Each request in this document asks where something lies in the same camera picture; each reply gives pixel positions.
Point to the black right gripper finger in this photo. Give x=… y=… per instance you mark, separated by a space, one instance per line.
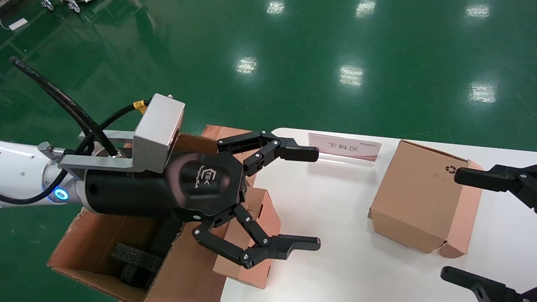
x=486 y=289
x=482 y=178

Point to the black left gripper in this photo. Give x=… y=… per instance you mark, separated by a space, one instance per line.
x=201 y=184

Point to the plain small cardboard box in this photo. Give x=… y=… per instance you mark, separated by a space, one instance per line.
x=264 y=214

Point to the cardboard box with recycling mark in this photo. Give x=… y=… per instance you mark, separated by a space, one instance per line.
x=415 y=197

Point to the big open cardboard box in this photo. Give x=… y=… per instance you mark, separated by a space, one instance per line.
x=88 y=243

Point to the clear acrylic sign with text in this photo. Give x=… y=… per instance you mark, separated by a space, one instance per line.
x=344 y=147

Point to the black foam end cap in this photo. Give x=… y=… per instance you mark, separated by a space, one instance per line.
x=134 y=260

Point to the white wheeled metal stand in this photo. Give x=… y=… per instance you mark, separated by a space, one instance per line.
x=73 y=6

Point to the white power strip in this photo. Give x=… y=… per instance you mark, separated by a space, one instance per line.
x=17 y=25

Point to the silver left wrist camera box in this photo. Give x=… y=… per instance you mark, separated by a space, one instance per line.
x=159 y=126

